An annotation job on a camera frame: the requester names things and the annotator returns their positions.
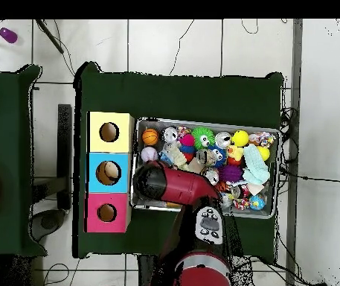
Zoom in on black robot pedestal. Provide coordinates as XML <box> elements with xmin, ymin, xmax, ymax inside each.
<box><xmin>136</xmin><ymin>254</ymin><xmax>176</xmax><ymax>286</ymax></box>

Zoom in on shallow metal mesh bin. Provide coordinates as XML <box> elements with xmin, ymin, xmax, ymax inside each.
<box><xmin>129</xmin><ymin>117</ymin><xmax>282</xmax><ymax>220</ymax></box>

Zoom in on purple bottle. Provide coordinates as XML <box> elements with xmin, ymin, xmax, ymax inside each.
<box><xmin>0</xmin><ymin>27</ymin><xmax>19</xmax><ymax>45</ymax></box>

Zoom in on black rod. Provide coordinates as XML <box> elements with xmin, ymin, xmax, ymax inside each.
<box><xmin>35</xmin><ymin>19</ymin><xmax>65</xmax><ymax>54</ymax></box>

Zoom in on black power cable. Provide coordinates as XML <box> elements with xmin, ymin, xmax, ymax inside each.
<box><xmin>279</xmin><ymin>168</ymin><xmax>340</xmax><ymax>183</ymax></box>

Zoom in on wooden box with three holes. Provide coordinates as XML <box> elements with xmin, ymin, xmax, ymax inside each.
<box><xmin>86</xmin><ymin>111</ymin><xmax>135</xmax><ymax>234</ymax></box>

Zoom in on small green fuzzy eyed ball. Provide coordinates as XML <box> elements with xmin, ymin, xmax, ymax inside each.
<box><xmin>190</xmin><ymin>127</ymin><xmax>216</xmax><ymax>150</ymax></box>

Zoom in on white toy baseball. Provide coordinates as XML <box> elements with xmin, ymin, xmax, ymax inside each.
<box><xmin>140</xmin><ymin>146</ymin><xmax>158</xmax><ymax>163</ymax></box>

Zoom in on blue fuzzy eyed ball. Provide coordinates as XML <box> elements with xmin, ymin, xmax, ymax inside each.
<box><xmin>208</xmin><ymin>144</ymin><xmax>228</xmax><ymax>168</ymax></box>

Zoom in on purple spiky ball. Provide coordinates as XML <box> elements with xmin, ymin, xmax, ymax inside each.
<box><xmin>218</xmin><ymin>164</ymin><xmax>243</xmax><ymax>183</ymax></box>

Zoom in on light blue cloth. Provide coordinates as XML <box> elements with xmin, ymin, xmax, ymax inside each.
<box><xmin>242</xmin><ymin>143</ymin><xmax>271</xmax><ymax>186</ymax></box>

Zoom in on dark green tablecloth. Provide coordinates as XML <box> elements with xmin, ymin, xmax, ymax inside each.
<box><xmin>0</xmin><ymin>64</ymin><xmax>48</xmax><ymax>258</ymax></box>
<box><xmin>72</xmin><ymin>61</ymin><xmax>284</xmax><ymax>258</ymax></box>

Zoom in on yellow smiley ball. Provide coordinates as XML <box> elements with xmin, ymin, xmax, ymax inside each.
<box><xmin>231</xmin><ymin>130</ymin><xmax>250</xmax><ymax>147</ymax></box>

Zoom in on orange toy basketball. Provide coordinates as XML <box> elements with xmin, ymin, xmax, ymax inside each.
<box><xmin>141</xmin><ymin>128</ymin><xmax>160</xmax><ymax>147</ymax></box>

